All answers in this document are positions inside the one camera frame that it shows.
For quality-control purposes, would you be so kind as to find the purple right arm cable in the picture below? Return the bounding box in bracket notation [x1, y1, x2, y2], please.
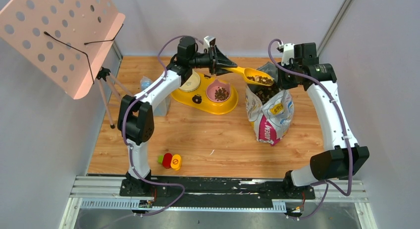
[267, 39, 354, 221]

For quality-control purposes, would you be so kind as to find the pink cat-ear bowl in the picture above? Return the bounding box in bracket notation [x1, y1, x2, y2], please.
[206, 79, 231, 103]

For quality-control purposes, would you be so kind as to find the pet food bag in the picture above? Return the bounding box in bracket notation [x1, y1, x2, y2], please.
[245, 62, 295, 146]

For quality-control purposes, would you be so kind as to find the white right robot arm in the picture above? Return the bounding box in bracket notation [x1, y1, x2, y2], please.
[277, 43, 369, 198]

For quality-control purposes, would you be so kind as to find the yellow double pet bowl tray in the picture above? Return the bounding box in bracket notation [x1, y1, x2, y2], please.
[171, 73, 239, 115]

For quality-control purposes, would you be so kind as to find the brown kibble in pink bowl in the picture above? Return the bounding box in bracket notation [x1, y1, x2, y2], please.
[214, 87, 230, 102]

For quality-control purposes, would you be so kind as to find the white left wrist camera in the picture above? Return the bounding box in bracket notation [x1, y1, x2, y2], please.
[203, 36, 216, 50]

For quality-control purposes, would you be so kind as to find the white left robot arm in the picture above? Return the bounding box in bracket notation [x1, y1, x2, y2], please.
[117, 35, 237, 196]

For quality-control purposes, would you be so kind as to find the translucent blue plastic container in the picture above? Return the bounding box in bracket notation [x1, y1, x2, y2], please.
[140, 76, 170, 116]

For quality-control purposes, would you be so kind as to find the pink perforated music stand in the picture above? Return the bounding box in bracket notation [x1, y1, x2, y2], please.
[0, 0, 126, 115]

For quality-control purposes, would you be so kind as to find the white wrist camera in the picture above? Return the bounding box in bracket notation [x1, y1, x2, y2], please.
[277, 42, 295, 66]
[203, 36, 216, 50]

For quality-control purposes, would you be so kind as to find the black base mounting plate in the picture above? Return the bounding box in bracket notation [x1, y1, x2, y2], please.
[119, 175, 315, 209]

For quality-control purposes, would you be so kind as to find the cream cat-ear bowl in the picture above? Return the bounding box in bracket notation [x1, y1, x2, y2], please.
[179, 70, 201, 92]

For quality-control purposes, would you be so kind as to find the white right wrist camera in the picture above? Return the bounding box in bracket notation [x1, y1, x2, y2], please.
[277, 42, 295, 66]

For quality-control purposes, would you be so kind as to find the red yellow green toy block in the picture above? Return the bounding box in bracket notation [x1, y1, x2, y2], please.
[157, 153, 182, 171]

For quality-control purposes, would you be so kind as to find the aluminium frame rail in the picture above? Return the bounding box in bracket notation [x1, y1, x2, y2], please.
[60, 174, 377, 229]

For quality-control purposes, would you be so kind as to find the yellow plastic scoop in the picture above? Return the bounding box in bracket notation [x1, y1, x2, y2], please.
[223, 67, 274, 86]

